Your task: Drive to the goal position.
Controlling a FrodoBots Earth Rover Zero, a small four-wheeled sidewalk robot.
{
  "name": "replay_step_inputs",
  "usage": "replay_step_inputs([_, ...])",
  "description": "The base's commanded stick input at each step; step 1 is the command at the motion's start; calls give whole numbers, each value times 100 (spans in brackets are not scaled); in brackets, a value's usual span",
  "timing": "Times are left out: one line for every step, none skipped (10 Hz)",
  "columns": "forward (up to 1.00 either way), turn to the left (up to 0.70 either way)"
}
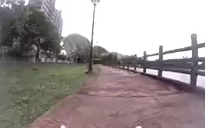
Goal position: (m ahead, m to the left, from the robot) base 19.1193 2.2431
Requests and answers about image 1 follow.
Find small dark shelter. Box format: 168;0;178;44
92;57;103;65

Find dark bushes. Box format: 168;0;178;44
101;51;125;67

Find distant round tree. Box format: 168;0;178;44
92;45;110;60

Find reddish paved path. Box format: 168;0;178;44
24;64;205;128

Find grass strip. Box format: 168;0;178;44
0;62;101;128

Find large leafy tree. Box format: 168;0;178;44
3;9;63;64

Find tall grey building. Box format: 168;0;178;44
26;0;64;37

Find pale water surface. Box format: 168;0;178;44
128;65;205;92

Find dark lamp post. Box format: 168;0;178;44
85;0;101;74

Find grey wooden rail fence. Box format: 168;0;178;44
118;33;205;90

